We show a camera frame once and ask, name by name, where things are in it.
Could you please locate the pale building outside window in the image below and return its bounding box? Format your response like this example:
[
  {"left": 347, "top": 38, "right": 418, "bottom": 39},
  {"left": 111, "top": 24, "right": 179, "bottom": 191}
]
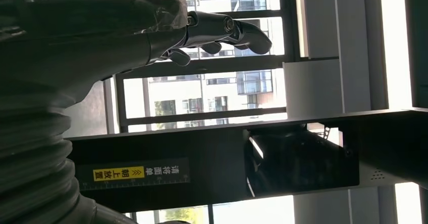
[{"left": 124, "top": 0, "right": 288, "bottom": 130}]

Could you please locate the black window frame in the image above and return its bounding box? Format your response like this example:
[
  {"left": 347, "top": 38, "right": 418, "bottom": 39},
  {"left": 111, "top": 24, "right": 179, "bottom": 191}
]
[{"left": 114, "top": 0, "right": 298, "bottom": 133}]

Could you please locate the black inbound scanner machine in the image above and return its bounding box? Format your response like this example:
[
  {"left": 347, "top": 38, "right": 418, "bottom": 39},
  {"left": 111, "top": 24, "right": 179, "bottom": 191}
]
[{"left": 65, "top": 108, "right": 428, "bottom": 214}]

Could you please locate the yellow black scanner label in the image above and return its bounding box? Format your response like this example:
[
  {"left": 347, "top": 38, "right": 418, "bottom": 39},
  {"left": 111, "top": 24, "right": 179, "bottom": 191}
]
[{"left": 76, "top": 158, "right": 191, "bottom": 192}]

